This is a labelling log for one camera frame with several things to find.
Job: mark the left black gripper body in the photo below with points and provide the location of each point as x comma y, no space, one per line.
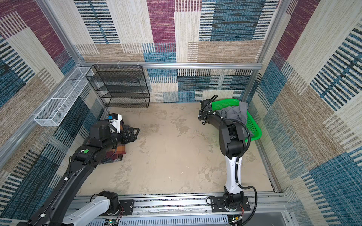
124,139

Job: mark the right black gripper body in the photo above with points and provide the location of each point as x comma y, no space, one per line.
200,114

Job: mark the grey long sleeve shirt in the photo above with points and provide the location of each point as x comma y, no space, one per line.
235,112

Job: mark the green plastic basket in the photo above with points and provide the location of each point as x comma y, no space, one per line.
255,131

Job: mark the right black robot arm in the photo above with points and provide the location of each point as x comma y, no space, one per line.
234,138

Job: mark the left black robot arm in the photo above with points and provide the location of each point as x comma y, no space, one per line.
104,137

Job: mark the folded plaid flannel shirt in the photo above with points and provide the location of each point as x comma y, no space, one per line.
114,155

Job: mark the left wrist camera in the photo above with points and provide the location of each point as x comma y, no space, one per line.
116,121

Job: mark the black wire shelf rack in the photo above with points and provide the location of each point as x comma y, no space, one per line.
120,86

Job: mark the aluminium back rail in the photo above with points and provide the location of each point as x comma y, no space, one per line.
180,65

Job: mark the aluminium rail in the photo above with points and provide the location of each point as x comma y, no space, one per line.
180,65
196,204

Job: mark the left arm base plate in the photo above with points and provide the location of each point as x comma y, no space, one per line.
125,208

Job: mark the white wire mesh tray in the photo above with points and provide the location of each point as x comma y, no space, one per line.
55,110

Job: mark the aluminium front rail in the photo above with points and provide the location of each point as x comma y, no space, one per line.
196,204

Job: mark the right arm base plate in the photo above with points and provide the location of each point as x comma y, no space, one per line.
218,205

